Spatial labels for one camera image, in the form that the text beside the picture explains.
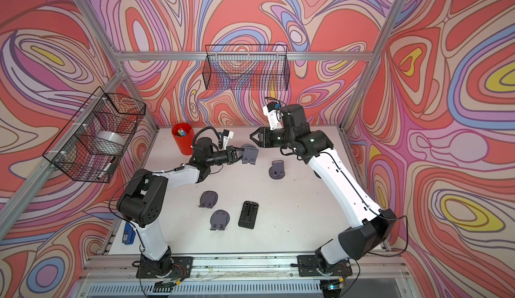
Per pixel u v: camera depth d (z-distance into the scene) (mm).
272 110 612
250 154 788
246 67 986
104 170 715
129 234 785
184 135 1015
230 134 828
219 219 874
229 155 784
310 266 723
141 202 501
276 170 957
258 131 626
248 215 842
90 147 738
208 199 911
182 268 720
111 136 732
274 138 607
